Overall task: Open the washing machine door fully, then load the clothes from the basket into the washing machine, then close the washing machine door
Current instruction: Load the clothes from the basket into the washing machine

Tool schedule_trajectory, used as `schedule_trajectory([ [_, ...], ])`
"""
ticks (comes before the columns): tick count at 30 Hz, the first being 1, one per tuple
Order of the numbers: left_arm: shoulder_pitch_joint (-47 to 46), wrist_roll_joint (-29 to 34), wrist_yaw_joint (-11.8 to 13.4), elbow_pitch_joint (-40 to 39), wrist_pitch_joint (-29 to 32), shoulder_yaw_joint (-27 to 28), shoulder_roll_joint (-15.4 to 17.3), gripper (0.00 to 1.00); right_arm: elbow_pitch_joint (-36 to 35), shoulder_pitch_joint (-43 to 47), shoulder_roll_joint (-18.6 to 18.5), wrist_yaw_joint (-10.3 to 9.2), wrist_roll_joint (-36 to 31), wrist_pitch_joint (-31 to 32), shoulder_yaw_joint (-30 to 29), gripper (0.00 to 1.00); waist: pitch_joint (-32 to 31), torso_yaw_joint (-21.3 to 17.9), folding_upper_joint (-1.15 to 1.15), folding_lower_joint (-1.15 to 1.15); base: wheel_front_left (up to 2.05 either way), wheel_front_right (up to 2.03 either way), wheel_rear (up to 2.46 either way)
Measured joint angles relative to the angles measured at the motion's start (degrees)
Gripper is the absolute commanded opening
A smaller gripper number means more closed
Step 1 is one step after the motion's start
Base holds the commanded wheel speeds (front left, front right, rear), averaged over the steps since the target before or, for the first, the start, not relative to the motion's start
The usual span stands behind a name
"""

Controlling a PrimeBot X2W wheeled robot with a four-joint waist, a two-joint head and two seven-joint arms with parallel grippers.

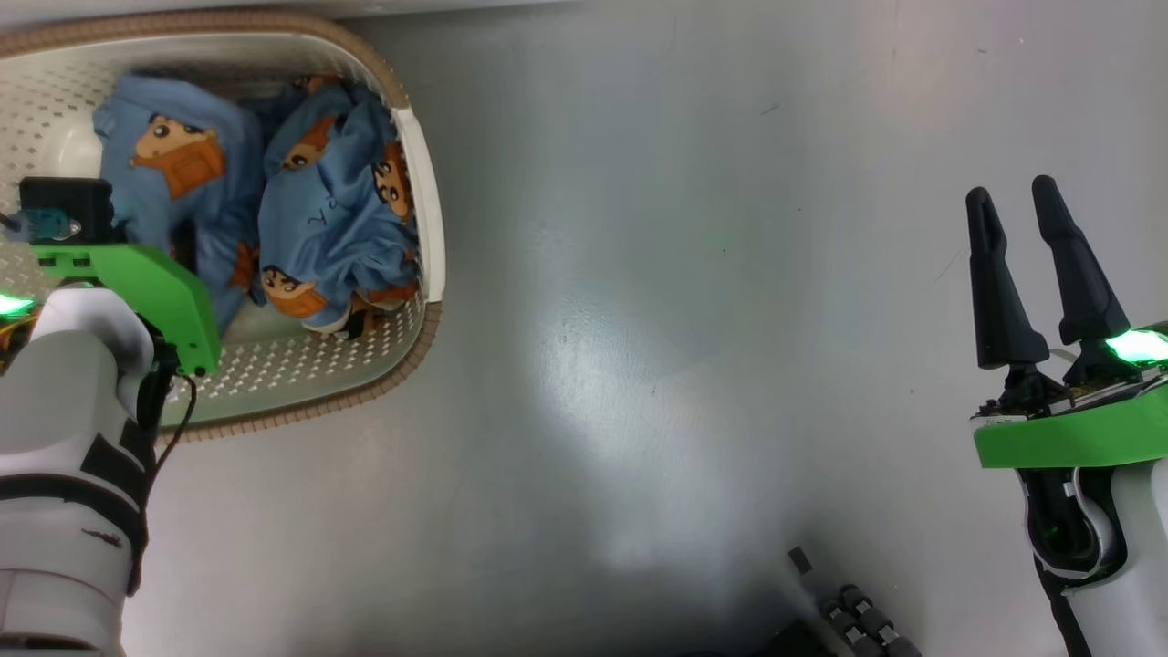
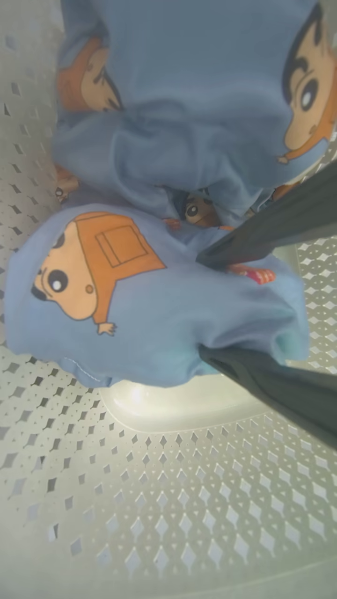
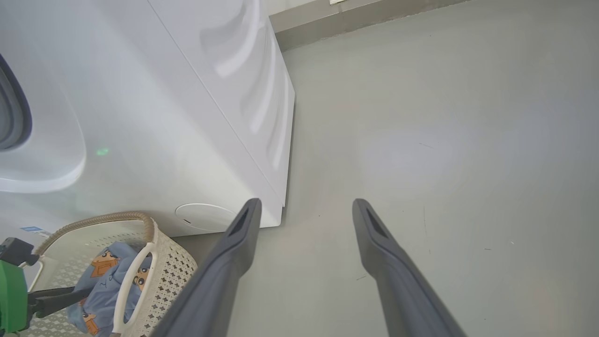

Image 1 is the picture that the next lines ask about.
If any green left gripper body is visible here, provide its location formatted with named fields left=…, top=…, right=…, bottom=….
left=32, top=242, right=223, bottom=377

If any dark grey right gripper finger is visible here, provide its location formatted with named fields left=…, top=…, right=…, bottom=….
left=1031, top=175, right=1132, bottom=346
left=965, top=187, right=1050, bottom=370

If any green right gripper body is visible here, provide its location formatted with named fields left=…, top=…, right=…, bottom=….
left=972, top=324, right=1168, bottom=471

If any blue cartoon print garment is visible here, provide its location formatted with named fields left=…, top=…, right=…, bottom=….
left=91, top=73, right=267, bottom=339

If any cream perforated laundry basket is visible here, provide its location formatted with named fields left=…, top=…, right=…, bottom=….
left=0, top=9, right=446, bottom=445

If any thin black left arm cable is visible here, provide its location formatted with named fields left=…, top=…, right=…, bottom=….
left=151, top=365, right=198, bottom=480

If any teal camera cable connector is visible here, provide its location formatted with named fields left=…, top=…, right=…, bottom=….
left=0, top=208, right=83, bottom=244

